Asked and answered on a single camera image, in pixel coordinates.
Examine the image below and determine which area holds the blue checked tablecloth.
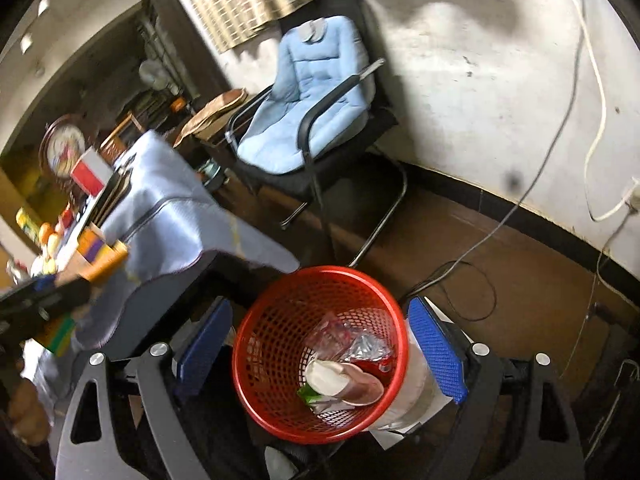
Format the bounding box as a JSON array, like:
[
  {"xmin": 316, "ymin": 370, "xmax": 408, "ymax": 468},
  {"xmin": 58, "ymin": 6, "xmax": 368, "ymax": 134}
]
[{"xmin": 34, "ymin": 131, "xmax": 299, "ymax": 410}]

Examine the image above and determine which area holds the light blue chair cushion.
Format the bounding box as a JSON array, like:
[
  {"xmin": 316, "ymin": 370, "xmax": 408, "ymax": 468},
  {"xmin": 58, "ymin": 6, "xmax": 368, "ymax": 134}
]
[{"xmin": 236, "ymin": 15, "xmax": 375, "ymax": 174}]

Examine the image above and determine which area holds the red and white box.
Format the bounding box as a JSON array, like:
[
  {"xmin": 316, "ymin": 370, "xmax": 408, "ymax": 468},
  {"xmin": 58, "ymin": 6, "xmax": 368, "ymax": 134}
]
[{"xmin": 70, "ymin": 148, "xmax": 114, "ymax": 197}]

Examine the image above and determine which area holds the white wall cable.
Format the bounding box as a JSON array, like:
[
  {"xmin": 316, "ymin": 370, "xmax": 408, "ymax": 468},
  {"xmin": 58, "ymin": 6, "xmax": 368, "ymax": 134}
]
[{"xmin": 549, "ymin": 0, "xmax": 640, "ymax": 224}]

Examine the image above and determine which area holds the black chair frame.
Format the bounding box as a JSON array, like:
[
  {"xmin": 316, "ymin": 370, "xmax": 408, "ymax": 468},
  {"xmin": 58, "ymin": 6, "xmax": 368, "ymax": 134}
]
[{"xmin": 224, "ymin": 0, "xmax": 408, "ymax": 266}]

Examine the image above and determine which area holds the red plastic mesh wastebasket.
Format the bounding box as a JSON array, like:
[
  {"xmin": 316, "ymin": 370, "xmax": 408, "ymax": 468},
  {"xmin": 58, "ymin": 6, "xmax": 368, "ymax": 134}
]
[{"xmin": 231, "ymin": 264, "xmax": 410, "ymax": 446}]

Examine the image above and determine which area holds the round framed embroidery screen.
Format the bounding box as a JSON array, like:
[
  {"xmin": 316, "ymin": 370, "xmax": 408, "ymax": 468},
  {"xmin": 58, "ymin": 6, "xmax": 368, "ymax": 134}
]
[{"xmin": 38, "ymin": 114, "xmax": 92, "ymax": 181}]

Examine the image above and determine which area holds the white electric fan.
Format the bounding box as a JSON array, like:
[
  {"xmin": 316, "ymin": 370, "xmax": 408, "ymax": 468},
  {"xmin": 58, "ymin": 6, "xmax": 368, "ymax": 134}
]
[{"xmin": 138, "ymin": 60, "xmax": 172, "ymax": 91}]

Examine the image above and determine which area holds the grey wall cable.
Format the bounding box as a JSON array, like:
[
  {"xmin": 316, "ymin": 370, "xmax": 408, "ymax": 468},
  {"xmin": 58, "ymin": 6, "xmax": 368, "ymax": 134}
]
[{"xmin": 399, "ymin": 24, "xmax": 586, "ymax": 323}]

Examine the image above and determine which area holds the brown cushion on side table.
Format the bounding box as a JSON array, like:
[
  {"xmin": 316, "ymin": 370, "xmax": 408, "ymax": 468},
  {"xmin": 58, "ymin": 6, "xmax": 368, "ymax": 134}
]
[{"xmin": 174, "ymin": 89, "xmax": 248, "ymax": 148}]

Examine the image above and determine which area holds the clear plastic wrapper trash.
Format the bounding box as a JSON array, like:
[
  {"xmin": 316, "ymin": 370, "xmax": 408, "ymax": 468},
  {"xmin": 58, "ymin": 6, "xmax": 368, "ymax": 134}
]
[{"xmin": 304, "ymin": 312, "xmax": 394, "ymax": 362}]

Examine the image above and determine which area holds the left hand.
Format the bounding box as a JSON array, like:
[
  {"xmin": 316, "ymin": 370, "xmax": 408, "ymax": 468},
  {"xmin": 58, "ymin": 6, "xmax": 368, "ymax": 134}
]
[{"xmin": 8, "ymin": 378, "xmax": 50, "ymax": 446}]

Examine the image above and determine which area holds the white pink trash in basket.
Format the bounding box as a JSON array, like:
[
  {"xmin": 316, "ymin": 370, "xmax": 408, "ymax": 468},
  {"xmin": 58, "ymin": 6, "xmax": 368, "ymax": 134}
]
[{"xmin": 305, "ymin": 360, "xmax": 385, "ymax": 408}]

